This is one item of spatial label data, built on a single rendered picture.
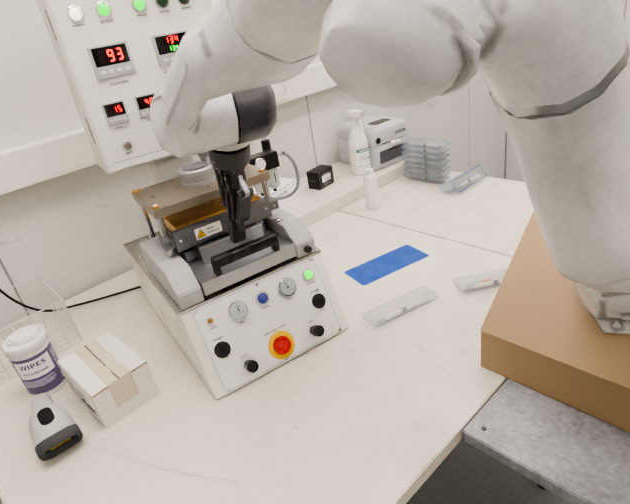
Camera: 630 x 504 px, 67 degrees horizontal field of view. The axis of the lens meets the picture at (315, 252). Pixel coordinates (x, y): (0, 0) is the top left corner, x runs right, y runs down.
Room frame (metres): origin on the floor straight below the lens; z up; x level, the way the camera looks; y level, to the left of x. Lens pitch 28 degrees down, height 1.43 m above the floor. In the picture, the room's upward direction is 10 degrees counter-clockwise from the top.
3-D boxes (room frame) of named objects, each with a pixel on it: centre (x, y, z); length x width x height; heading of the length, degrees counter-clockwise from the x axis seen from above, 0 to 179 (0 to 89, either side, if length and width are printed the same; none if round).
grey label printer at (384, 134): (1.96, -0.32, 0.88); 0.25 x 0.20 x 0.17; 33
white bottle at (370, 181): (1.57, -0.23, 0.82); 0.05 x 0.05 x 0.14
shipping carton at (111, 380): (0.82, 0.48, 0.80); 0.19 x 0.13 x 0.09; 39
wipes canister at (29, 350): (0.88, 0.65, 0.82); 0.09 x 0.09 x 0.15
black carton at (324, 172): (1.77, -0.07, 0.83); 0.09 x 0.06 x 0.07; 136
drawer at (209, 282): (1.02, 0.21, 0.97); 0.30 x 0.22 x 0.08; 29
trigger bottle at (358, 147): (1.84, -0.24, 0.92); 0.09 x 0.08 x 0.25; 33
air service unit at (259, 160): (1.28, 0.10, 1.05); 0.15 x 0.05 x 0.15; 119
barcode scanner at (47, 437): (0.74, 0.58, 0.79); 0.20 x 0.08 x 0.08; 39
